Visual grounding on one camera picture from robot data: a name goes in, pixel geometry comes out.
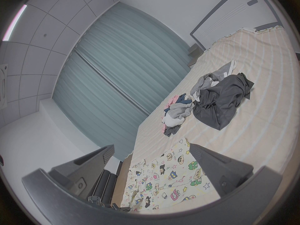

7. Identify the ceiling air conditioner vent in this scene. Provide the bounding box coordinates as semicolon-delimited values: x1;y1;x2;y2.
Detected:
0;63;10;108

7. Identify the pile of clothes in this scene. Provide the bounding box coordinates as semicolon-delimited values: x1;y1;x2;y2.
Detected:
161;93;195;137

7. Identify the grey bedside table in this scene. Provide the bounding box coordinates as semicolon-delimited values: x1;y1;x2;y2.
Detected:
187;44;207;67

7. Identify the white printed pyjama top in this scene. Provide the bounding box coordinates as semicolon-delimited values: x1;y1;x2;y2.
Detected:
121;137;222;211

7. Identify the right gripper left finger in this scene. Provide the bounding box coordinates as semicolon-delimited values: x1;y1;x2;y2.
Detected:
48;144;115;199

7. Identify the blue-green curtain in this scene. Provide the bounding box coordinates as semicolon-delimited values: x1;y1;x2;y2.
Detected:
52;52;150;160
75;2;191;115

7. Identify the bed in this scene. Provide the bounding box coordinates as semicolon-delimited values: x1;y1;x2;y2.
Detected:
120;0;300;211

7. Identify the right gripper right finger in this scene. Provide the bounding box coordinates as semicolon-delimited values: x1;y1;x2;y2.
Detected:
190;143;254;195

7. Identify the grey and white garment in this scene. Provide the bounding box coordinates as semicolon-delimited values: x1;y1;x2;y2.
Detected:
190;60;238;103

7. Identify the black padded sofa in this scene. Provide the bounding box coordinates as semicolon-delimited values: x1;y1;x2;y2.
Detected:
92;170;119;197

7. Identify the black garment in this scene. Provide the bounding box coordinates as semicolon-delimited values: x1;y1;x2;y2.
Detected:
193;73;255;131

